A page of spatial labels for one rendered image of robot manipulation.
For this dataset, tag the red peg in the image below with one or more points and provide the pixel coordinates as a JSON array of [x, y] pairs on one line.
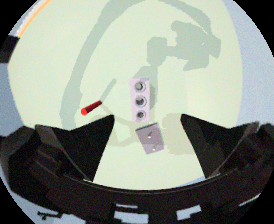
[[90, 107]]

